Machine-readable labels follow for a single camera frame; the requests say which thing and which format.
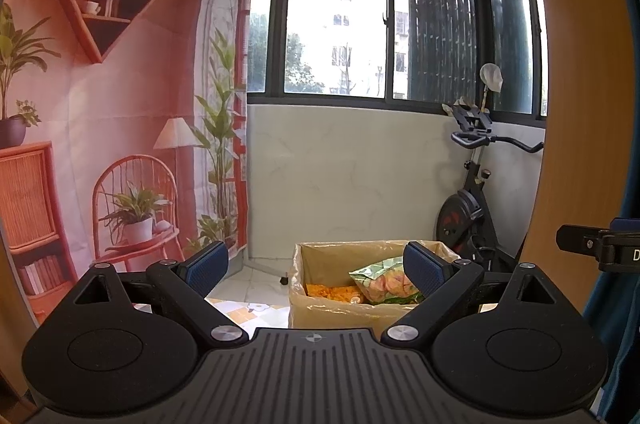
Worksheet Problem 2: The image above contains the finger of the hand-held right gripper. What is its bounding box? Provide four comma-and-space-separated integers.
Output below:
555, 224, 640, 274

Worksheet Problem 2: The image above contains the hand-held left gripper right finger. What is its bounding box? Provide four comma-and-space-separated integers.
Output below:
382, 241, 556, 346

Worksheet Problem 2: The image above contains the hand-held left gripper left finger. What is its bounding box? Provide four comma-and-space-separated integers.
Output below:
74, 240, 249, 347

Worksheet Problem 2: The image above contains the large green snack packet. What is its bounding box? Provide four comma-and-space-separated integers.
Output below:
348, 256, 427, 306

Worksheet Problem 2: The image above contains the orange snack packet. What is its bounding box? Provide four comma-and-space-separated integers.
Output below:
304, 281, 362, 301

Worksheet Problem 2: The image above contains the brown cardboard box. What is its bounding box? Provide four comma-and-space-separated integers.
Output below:
288, 239, 462, 331

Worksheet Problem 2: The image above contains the backdrop stand foot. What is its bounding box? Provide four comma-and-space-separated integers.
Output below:
246, 255, 292, 283

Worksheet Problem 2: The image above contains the black exercise bike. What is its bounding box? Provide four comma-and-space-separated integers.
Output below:
434, 101, 546, 276

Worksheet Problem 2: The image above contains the wooden panel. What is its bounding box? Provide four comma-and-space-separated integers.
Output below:
516, 0, 632, 311

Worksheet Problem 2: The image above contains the white cloth bag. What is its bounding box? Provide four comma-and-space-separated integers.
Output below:
479, 63, 504, 94

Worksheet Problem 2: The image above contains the printed room backdrop cloth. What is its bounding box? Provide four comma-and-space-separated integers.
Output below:
0, 0, 254, 326

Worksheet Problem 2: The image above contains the dark framed window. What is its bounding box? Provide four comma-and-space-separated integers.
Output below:
169, 0, 549, 131

